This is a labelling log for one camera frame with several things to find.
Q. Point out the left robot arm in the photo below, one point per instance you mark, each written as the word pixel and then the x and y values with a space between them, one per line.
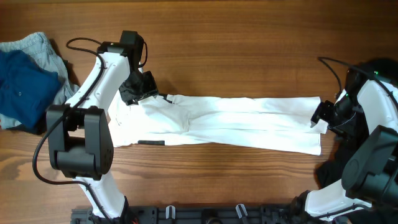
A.
pixel 77 147

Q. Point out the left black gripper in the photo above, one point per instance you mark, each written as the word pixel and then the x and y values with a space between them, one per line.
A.
pixel 151 89

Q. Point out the white t-shirt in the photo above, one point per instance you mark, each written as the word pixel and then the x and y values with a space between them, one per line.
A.
pixel 281 124

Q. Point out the folded black garment left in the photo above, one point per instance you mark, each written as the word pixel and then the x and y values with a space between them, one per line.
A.
pixel 38 129

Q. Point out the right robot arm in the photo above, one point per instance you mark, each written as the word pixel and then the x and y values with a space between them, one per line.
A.
pixel 369 181

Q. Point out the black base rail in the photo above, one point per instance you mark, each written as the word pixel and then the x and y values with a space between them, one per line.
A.
pixel 267 214

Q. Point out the black garment right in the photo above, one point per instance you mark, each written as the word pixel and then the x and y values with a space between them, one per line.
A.
pixel 383 69

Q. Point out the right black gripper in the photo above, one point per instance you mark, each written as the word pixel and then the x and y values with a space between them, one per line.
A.
pixel 321 112

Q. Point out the folded light denim garment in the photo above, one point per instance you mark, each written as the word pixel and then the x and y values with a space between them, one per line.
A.
pixel 39 49

